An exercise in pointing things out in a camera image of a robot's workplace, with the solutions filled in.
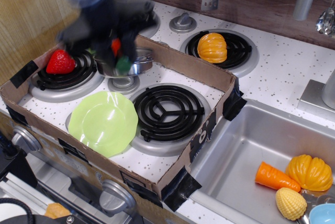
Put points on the front right black burner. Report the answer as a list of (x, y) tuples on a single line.
[(168, 112)]

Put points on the black device left edge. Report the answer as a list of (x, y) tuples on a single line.
[(13, 160)]

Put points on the orange toy bottom left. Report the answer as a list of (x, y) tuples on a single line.
[(56, 210)]

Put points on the front left black burner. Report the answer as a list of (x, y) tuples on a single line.
[(84, 69)]

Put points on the silver right oven knob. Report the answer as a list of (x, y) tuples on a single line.
[(114, 198)]

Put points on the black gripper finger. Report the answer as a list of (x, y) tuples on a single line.
[(128, 45), (104, 55)]

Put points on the silver utensil in sink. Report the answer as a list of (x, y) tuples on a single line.
[(313, 199)]

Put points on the orange toy pumpkin on burner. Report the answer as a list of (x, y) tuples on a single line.
[(212, 48)]

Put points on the steel sink basin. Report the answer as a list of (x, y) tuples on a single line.
[(227, 164)]

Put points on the orange toy pumpkin in sink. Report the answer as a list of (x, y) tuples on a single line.
[(313, 174)]

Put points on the silver stove knob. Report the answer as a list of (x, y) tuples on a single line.
[(183, 23), (124, 85)]

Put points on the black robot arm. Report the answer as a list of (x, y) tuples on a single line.
[(108, 27)]

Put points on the silver left oven knob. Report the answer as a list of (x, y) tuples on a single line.
[(25, 140)]

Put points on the light green plastic plate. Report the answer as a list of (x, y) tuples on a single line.
[(105, 122)]

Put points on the silver centre stove knob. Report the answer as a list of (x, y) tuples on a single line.
[(124, 85)]

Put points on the red toy strawberry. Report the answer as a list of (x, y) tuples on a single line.
[(60, 63)]

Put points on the orange toy carrot piece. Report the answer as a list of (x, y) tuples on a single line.
[(271, 177)]

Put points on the orange toy carrot green top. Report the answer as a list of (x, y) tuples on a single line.
[(122, 62)]

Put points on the hanging shiny spoon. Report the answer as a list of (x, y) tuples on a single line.
[(325, 22)]

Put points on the small steel pot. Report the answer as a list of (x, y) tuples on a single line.
[(143, 63)]

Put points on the silver faucet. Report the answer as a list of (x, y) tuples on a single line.
[(301, 12)]

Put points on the silver back stove knob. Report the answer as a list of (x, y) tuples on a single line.
[(183, 23)]

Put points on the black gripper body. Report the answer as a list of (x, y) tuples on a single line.
[(106, 20)]

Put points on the light blue bowl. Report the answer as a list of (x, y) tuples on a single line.
[(322, 214)]

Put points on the yellow toy corn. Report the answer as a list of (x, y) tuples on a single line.
[(290, 203)]

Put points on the silver oven knob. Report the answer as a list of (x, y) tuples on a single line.
[(25, 140), (114, 198)]

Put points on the back right black burner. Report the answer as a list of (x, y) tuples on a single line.
[(238, 48)]

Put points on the black burner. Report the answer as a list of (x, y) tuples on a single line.
[(238, 48), (168, 112), (84, 69)]

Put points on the cardboard fence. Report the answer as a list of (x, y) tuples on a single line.
[(176, 184)]

